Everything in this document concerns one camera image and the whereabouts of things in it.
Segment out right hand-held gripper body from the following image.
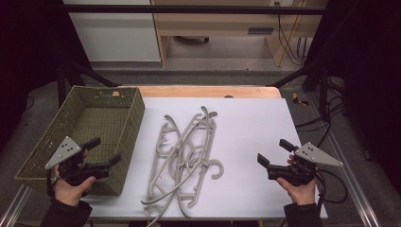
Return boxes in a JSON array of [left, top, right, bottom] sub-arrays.
[[266, 141, 344, 187]]

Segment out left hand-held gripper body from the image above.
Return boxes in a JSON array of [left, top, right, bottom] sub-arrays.
[[44, 135, 112, 187]]

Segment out olive green woven basket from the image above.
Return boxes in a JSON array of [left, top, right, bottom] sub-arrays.
[[13, 85, 146, 197]]

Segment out person's right hand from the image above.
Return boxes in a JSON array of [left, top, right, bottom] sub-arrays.
[[275, 177, 317, 206]]

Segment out person's left hand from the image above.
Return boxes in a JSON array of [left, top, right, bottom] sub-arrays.
[[51, 164, 97, 208]]

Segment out white table mat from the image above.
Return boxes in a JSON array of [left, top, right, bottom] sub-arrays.
[[61, 96, 329, 220]]

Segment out yellow and black tool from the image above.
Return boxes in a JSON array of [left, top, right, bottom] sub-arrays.
[[291, 92, 310, 107]]

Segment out black metal stand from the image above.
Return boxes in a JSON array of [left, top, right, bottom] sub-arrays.
[[270, 59, 331, 121], [56, 59, 120, 108]]

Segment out white cabinet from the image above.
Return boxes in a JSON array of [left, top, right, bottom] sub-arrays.
[[62, 0, 162, 62]]

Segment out light wooden desk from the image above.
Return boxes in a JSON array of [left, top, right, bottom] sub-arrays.
[[150, 0, 329, 68]]

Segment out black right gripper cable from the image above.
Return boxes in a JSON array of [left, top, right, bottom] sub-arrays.
[[315, 168, 350, 205]]

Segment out black floor cables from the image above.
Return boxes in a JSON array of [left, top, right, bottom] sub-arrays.
[[295, 75, 348, 149]]

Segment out aluminium rail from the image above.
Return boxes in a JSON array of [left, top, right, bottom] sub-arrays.
[[0, 183, 33, 227], [306, 94, 383, 227]]

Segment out black hanging cables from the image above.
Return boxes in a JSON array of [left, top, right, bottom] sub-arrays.
[[274, 1, 309, 67]]

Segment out black horizontal frame bar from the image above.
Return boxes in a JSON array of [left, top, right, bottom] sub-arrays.
[[62, 4, 327, 15]]

